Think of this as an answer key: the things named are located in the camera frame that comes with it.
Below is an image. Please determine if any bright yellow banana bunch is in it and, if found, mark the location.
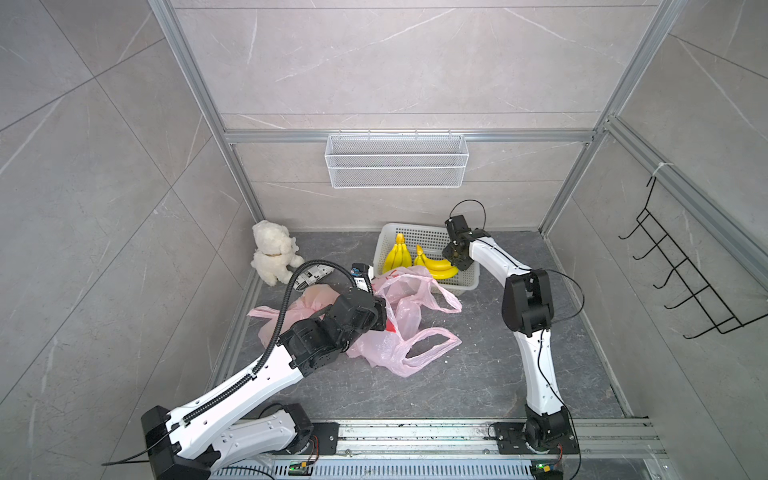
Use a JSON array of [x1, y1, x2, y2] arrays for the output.
[[413, 245, 460, 280]]

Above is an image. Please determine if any white plastic basket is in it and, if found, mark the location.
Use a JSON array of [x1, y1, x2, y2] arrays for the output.
[[373, 223, 480, 296]]

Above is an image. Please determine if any plain pink plastic bag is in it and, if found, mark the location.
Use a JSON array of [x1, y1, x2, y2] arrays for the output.
[[347, 266, 462, 378]]

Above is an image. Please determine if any pink printed plastic bag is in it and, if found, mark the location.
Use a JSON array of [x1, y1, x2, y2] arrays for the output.
[[248, 284, 339, 347]]

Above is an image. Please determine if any yellow-green banana bunch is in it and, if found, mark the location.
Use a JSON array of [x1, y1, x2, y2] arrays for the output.
[[382, 233, 413, 273]]

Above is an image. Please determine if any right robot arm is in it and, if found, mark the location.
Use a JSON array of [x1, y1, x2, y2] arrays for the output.
[[443, 215, 573, 453]]

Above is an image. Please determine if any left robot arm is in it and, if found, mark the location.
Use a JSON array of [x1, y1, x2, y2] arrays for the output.
[[141, 288, 387, 479]]

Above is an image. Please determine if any white teddy bear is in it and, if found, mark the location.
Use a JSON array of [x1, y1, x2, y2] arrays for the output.
[[251, 220, 304, 286]]

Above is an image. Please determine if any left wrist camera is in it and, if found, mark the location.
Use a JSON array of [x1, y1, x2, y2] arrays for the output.
[[350, 263, 374, 293]]

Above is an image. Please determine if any white wire wall basket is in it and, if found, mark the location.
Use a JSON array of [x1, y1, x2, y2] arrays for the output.
[[324, 133, 469, 189]]

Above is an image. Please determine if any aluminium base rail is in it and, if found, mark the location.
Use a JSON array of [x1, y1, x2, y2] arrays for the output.
[[192, 417, 678, 479]]

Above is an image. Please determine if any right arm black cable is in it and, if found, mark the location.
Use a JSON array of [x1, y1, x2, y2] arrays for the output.
[[448, 199, 586, 480]]

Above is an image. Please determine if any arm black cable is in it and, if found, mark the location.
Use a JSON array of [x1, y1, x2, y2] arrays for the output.
[[448, 199, 586, 480], [101, 259, 358, 467]]

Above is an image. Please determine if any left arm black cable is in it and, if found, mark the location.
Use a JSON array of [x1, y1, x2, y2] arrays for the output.
[[101, 259, 358, 467]]

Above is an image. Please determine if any black wire hook rack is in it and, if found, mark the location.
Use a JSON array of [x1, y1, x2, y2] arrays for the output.
[[618, 176, 767, 340]]

